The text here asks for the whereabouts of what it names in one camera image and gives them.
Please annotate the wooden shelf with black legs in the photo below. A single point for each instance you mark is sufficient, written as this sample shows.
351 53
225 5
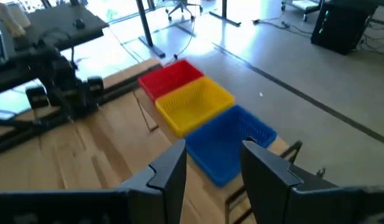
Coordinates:
280 145

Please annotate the office chair base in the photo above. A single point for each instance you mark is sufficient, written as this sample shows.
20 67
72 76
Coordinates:
182 7

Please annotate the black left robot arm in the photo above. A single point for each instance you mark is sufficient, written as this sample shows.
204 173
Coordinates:
54 68

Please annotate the person's hand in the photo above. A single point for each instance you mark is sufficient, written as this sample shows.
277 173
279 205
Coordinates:
8 18

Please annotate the yellow plastic basket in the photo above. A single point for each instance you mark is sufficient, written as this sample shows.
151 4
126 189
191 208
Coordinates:
191 105

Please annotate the wheeled cart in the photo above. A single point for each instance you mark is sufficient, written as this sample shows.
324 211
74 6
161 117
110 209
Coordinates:
303 5

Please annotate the red plastic basket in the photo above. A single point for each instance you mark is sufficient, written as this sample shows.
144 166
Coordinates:
170 77

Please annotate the black computer tower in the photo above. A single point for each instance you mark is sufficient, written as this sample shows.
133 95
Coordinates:
342 26

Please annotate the black computer mouse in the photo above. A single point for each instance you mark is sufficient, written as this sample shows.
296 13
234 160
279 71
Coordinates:
79 24

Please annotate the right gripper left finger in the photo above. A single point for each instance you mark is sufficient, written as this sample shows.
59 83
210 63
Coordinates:
170 186

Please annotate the grey desk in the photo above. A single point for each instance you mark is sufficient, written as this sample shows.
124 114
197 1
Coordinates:
54 21

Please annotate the black desk leg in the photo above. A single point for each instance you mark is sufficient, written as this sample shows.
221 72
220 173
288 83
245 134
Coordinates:
146 28
224 12

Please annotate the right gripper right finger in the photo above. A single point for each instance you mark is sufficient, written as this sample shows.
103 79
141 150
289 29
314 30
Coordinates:
269 186

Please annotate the blue plastic basket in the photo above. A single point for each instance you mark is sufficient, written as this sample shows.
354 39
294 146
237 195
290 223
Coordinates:
216 146

